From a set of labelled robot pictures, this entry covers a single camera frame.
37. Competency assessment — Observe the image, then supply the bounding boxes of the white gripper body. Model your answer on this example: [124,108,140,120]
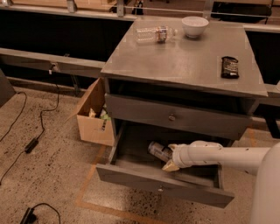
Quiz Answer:
[172,144,193,168]

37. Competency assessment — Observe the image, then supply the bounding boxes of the blue label plastic water bottle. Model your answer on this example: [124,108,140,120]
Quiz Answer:
[148,142,172,163]

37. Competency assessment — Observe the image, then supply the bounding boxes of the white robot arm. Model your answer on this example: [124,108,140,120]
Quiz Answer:
[163,141,280,224]

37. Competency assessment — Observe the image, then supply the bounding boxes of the open grey middle drawer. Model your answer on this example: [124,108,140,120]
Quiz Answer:
[97,122,235,208]

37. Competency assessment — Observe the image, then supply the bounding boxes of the closed grey upper drawer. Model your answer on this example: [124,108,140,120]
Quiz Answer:
[105,94,251,140]

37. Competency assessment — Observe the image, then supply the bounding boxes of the grey wooden drawer cabinet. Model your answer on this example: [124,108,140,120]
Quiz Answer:
[95,17,269,209]

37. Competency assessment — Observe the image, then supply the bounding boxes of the clear empty plastic bottle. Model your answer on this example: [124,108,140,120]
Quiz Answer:
[136,25,178,44]

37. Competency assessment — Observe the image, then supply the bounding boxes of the open cardboard box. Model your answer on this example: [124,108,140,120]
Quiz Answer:
[68,78,115,146]

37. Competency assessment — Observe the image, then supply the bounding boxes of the black snack bar packet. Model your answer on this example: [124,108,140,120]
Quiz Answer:
[221,56,239,79]

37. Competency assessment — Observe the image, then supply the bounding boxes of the white ceramic bowl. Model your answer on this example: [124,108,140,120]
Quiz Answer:
[182,16,209,38]

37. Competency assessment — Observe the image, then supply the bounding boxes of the grey metal railing beam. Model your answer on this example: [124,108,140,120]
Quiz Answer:
[0,48,105,78]

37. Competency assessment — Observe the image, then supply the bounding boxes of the black power adapter with cable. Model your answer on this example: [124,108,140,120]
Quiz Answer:
[0,62,61,186]

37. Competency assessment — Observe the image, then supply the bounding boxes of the black plug with cable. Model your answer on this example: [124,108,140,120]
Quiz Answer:
[19,202,61,224]

